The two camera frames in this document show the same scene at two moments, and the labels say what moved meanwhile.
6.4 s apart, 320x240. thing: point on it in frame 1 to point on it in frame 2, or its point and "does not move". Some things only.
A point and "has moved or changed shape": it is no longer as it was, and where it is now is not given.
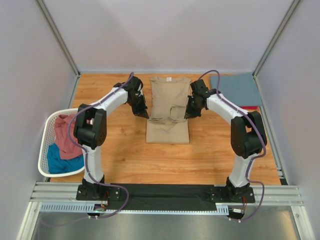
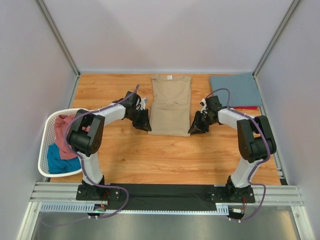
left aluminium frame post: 45,12 does not move
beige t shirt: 167,124 has moved or changed shape
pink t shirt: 67,149 does not move
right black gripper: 193,108 to 200,119
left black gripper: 139,107 to 137,116
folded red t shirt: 249,107 does not move
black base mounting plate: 166,197 does not move
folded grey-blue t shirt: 241,88 does not move
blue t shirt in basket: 57,165 does not move
